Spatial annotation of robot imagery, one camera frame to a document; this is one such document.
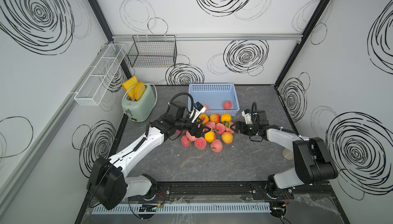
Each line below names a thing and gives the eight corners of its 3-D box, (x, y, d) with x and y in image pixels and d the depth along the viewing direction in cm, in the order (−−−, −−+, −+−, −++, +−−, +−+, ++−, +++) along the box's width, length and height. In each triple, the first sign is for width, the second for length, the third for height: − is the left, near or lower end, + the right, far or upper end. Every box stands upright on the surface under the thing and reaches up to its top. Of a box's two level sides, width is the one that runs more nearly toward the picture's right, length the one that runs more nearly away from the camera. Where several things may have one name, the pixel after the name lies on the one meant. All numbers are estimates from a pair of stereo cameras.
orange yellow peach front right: (225, 146, 91) (226, 142, 86) (220, 138, 94) (221, 133, 90) (233, 143, 92) (234, 138, 88) (227, 134, 96) (229, 130, 91)
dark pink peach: (185, 149, 89) (184, 145, 85) (181, 142, 92) (180, 137, 88) (190, 145, 90) (190, 141, 86) (186, 138, 93) (185, 134, 89)
